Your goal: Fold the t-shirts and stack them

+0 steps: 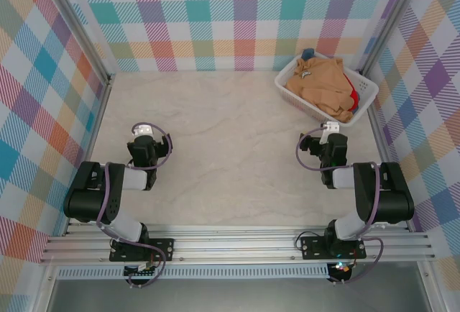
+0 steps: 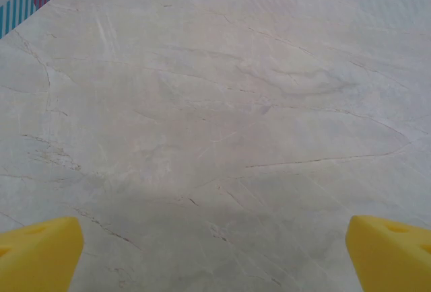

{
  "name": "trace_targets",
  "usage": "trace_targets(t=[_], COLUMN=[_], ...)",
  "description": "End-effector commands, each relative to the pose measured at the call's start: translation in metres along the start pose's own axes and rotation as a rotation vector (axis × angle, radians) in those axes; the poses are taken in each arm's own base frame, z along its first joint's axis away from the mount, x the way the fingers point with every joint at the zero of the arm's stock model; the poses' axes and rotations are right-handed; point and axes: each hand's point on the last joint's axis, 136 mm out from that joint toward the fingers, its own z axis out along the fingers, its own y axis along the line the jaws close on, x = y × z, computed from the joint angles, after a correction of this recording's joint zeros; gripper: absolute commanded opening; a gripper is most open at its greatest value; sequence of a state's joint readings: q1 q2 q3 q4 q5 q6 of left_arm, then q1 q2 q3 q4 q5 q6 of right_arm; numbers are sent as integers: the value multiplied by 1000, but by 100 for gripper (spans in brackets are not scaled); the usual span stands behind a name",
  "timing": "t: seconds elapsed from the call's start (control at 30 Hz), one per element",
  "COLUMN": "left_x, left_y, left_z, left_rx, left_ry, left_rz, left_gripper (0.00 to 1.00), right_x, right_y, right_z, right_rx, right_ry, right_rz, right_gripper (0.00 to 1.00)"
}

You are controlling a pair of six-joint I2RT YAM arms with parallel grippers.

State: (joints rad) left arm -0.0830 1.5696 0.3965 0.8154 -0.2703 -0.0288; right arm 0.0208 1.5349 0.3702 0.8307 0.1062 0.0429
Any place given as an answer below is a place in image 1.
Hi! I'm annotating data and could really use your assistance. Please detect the blue t-shirt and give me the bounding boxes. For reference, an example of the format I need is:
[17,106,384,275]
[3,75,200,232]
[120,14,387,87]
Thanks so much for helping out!
[300,48,362,116]

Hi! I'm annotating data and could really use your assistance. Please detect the red t-shirt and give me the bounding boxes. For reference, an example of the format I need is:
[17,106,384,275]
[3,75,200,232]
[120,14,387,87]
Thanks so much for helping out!
[344,73,362,111]

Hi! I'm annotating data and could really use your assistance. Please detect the aluminium frame post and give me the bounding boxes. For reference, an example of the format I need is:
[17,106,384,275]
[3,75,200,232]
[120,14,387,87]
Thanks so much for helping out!
[358,0,428,75]
[35,0,116,86]

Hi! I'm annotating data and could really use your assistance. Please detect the aluminium side rail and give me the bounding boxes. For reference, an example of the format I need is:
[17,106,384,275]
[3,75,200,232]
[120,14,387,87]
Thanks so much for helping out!
[365,103,413,232]
[63,74,116,237]

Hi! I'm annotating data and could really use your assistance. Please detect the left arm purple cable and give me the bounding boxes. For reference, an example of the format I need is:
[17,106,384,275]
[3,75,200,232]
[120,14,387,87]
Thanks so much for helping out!
[96,121,174,288]

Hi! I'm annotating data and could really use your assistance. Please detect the aluminium mounting rail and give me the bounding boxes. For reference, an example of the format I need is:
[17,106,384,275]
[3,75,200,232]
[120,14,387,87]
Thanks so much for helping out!
[39,222,436,265]

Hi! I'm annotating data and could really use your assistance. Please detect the grey metal panel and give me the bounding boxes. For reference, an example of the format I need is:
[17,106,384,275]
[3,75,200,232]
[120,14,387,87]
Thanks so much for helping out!
[46,278,432,312]

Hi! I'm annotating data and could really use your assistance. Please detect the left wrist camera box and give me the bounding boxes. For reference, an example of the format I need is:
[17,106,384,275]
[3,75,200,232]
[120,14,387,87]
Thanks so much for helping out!
[129,122,155,137]

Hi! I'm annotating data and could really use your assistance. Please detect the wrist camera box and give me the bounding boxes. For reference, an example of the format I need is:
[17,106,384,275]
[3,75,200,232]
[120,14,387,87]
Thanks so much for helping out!
[129,122,155,137]
[319,120,341,144]

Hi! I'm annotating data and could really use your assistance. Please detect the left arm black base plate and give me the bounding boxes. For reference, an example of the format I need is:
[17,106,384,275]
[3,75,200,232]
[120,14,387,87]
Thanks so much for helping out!
[109,238,175,262]

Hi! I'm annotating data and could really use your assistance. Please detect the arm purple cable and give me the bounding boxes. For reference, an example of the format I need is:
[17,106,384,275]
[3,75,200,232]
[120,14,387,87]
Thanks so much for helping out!
[96,121,174,288]
[295,127,385,286]

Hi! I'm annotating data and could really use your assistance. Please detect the white plastic laundry basket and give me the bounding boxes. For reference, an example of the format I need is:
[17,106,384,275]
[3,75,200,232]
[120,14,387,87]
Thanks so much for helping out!
[274,54,380,128]

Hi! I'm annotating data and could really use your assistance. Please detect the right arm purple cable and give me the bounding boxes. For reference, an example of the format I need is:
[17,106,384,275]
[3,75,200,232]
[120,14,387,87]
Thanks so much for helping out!
[295,127,385,286]

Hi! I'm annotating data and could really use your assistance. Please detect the small circuit board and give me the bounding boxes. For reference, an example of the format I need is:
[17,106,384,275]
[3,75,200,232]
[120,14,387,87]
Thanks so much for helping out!
[124,263,159,277]
[328,261,354,277]

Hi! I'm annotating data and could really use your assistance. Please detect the white slotted cable duct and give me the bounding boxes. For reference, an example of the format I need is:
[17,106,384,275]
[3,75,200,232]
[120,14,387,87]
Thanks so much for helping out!
[57,267,330,280]

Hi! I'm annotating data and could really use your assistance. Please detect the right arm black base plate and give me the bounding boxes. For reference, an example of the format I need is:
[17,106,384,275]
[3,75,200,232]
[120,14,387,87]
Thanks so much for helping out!
[300,236,367,260]

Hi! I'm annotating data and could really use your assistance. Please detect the tan trousers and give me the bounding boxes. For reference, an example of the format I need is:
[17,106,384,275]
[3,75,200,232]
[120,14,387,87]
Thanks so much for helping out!
[285,56,355,124]

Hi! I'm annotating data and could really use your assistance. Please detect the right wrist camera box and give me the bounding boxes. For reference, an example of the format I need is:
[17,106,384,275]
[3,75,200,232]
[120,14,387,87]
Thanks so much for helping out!
[319,120,341,144]

